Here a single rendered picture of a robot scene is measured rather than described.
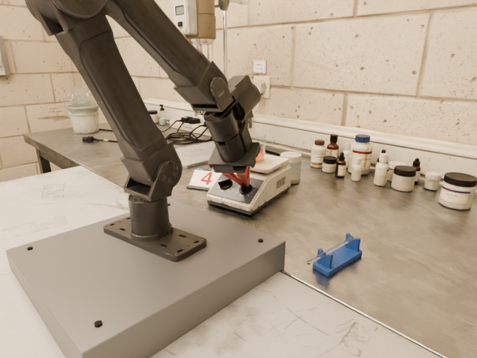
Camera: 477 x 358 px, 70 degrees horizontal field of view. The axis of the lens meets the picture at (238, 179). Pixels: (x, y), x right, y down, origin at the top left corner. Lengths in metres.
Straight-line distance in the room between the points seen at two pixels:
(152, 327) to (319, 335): 0.21
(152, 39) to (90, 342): 0.40
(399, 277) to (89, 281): 0.47
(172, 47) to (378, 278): 0.49
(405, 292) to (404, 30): 0.77
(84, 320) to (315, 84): 1.05
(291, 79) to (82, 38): 0.96
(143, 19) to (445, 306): 0.59
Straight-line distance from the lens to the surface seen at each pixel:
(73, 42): 0.50
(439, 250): 0.73
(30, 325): 0.56
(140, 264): 0.53
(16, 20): 3.07
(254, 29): 1.46
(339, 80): 1.22
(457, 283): 0.65
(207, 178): 0.93
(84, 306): 0.47
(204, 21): 1.17
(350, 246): 0.65
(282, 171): 0.85
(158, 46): 0.56
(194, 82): 0.58
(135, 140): 0.52
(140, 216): 0.56
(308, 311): 0.51
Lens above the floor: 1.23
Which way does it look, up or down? 20 degrees down
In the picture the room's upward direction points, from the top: straight up
